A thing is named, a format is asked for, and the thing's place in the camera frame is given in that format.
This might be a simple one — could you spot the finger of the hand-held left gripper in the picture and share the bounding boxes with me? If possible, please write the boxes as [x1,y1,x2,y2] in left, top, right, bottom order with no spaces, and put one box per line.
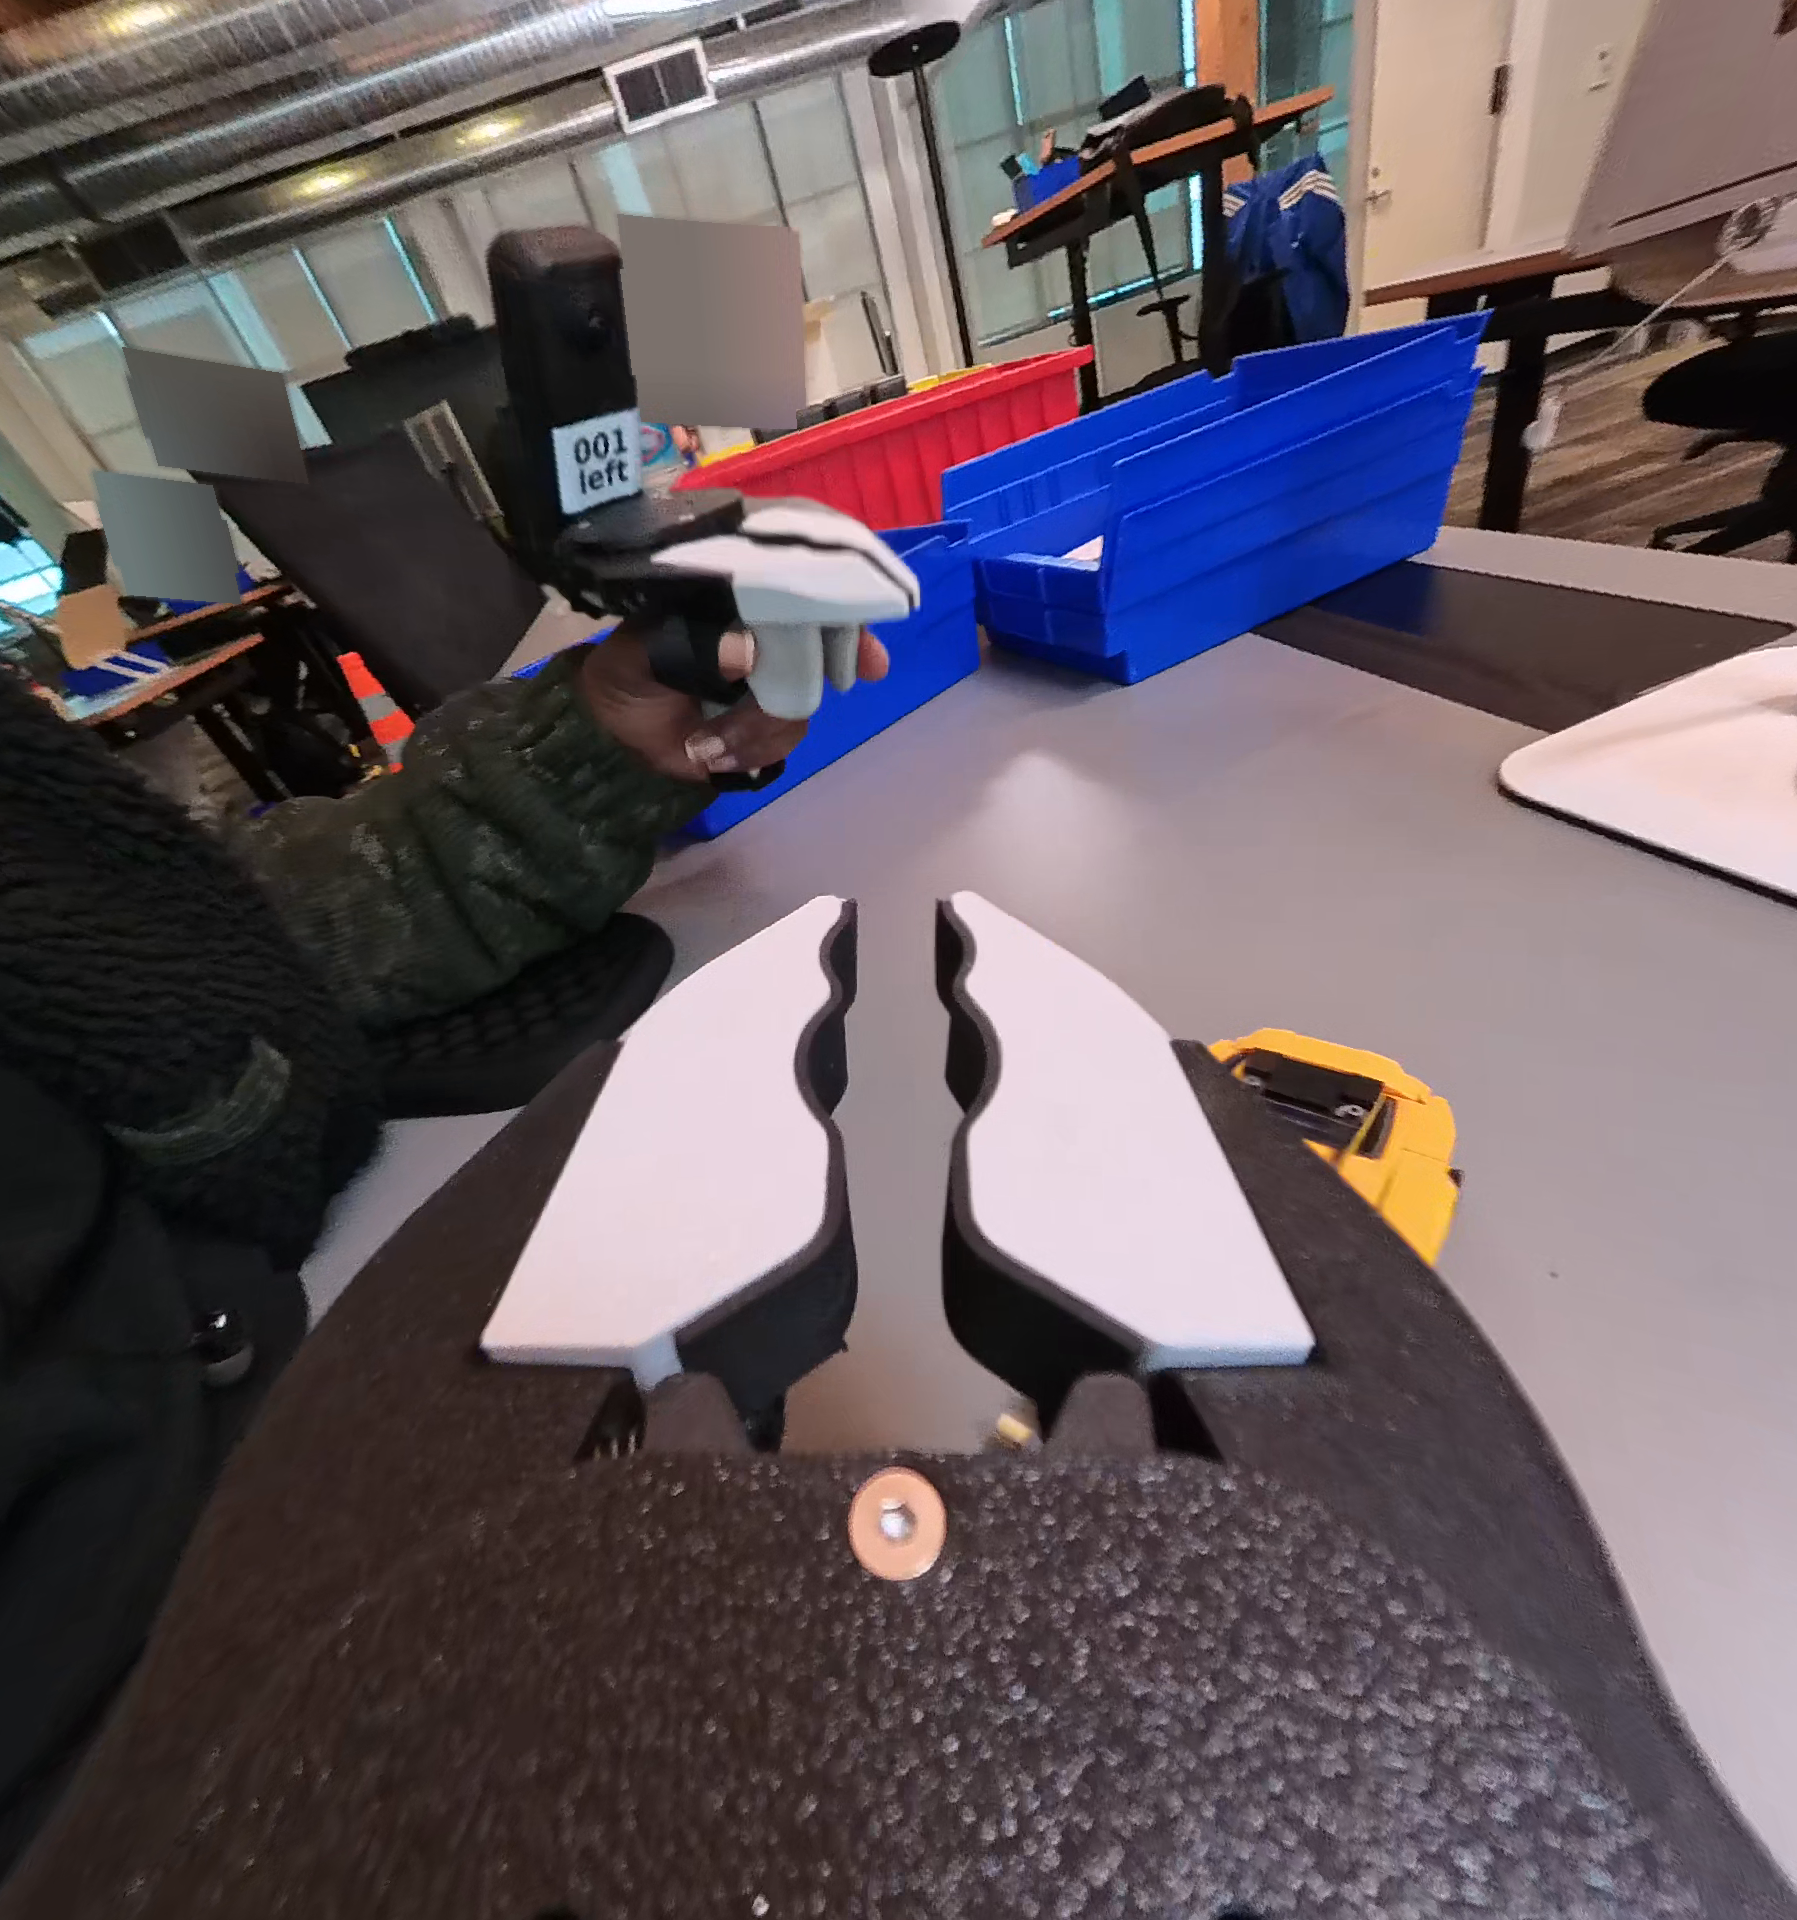
[738,500,881,561]
[656,531,924,624]

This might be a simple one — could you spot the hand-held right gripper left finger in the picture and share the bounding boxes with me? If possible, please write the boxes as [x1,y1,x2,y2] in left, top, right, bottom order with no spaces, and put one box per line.
[477,894,859,1448]

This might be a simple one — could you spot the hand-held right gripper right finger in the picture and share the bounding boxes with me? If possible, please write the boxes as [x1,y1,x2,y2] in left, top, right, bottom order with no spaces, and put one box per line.
[936,892,1320,1448]

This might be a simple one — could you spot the yellow lego car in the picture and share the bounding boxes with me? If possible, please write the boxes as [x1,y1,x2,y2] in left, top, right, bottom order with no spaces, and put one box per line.
[1210,1025,1462,1269]

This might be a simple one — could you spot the person's left forearm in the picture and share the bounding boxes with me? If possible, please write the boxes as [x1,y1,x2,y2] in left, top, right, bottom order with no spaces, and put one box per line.
[228,645,711,1038]

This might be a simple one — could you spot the person's left hand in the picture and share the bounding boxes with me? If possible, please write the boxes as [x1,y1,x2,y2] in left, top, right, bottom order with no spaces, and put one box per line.
[583,624,893,789]

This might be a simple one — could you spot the red plastic bin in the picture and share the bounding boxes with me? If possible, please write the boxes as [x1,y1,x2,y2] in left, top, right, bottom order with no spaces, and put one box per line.
[674,348,1097,533]

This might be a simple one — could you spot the black mesh chair armrest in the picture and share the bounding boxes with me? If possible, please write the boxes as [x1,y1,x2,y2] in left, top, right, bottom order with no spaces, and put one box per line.
[364,911,678,1119]

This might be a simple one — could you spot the white ceiling vent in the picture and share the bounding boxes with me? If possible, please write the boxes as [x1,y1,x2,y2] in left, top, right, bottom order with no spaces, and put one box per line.
[605,35,717,135]

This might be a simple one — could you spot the black board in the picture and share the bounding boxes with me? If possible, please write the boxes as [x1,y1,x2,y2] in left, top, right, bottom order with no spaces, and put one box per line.
[210,427,552,718]

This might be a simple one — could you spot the orange traffic cone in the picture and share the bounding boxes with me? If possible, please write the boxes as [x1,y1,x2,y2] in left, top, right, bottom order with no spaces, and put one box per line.
[330,651,407,779]

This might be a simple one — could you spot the black floor lamp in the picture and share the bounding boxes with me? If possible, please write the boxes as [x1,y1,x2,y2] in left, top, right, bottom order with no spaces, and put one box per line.
[866,20,984,369]

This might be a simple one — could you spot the blue striped garment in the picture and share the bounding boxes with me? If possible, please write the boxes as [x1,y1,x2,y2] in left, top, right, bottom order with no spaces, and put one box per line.
[1218,157,1349,355]

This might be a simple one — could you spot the wooden standing desk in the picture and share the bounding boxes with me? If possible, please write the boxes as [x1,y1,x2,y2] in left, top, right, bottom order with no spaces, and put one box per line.
[984,87,1334,414]

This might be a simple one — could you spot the white book stand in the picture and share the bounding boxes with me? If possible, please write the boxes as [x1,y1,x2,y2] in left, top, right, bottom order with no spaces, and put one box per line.
[1499,0,1797,923]

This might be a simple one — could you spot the white door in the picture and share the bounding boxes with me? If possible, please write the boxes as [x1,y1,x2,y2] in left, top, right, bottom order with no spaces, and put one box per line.
[1361,0,1516,294]

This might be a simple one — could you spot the black office chair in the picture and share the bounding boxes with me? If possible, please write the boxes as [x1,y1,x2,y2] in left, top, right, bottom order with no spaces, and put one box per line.
[1638,321,1797,563]

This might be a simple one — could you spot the silver ceiling duct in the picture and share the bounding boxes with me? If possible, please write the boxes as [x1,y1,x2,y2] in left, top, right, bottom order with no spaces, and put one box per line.
[0,0,869,255]

